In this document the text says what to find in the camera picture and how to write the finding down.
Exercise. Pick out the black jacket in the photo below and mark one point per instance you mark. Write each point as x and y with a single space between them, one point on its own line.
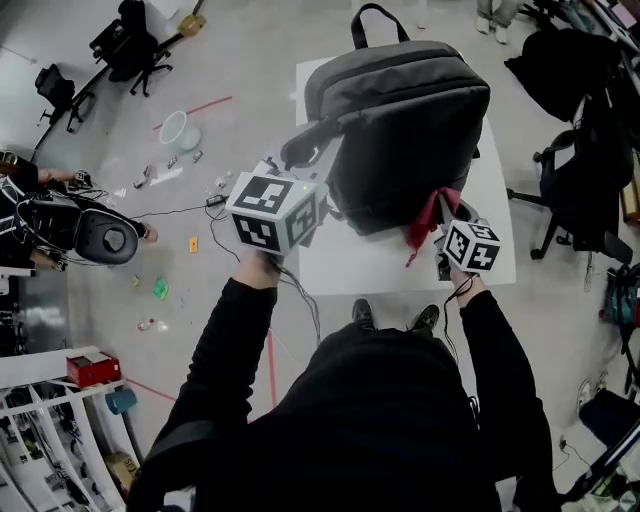
560 70

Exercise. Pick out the black monitor screen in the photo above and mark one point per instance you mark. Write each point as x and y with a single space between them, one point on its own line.
615 457

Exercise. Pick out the teal vacuum cleaner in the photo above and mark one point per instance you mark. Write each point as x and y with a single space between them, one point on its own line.
622 305

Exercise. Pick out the gray backpack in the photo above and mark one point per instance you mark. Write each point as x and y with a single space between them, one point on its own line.
400 125

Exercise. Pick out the scattered small litter pieces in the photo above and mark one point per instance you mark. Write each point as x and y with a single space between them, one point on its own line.
145 176

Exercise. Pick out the brown printed carton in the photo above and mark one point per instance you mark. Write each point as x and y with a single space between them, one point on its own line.
122 470

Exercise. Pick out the person's left forearm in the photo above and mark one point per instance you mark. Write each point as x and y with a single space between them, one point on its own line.
235 325

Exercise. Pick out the person's black shoe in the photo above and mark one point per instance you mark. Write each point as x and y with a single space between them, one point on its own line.
363 315
424 319

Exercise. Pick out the pink cloth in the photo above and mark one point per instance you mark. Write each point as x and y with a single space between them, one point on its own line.
430 220

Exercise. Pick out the small yellow packet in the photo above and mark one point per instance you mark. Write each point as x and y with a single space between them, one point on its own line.
193 244

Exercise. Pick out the person's black-clothed torso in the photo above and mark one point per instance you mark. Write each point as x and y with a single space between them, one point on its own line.
350 425

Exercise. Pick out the person's right forearm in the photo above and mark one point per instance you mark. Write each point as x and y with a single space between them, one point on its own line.
500 350

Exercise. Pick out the black equipment pack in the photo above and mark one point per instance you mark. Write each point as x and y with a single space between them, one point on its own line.
105 235

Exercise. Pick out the white metal storage rack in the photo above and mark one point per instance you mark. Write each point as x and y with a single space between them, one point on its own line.
40 415

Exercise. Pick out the green snack packet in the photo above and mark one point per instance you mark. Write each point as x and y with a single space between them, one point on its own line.
160 289

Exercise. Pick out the red box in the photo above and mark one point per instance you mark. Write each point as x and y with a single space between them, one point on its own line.
92 370

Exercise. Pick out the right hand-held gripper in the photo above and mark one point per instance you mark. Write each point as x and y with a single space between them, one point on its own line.
472 247

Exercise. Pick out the black office chair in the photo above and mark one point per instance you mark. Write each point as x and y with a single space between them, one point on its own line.
132 50
57 90
585 200

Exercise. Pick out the small cardboard box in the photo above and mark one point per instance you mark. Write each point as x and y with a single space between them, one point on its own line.
192 24

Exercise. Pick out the white table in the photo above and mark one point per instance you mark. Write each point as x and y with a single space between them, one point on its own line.
380 270

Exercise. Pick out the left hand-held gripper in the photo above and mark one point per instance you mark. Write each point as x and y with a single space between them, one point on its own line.
270 210

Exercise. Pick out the clear plastic bottle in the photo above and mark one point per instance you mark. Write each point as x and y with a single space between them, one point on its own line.
147 325

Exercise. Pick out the blue cup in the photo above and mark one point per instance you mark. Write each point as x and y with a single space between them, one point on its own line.
120 401

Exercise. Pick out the clear plastic bucket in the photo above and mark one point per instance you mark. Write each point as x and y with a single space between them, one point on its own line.
177 132

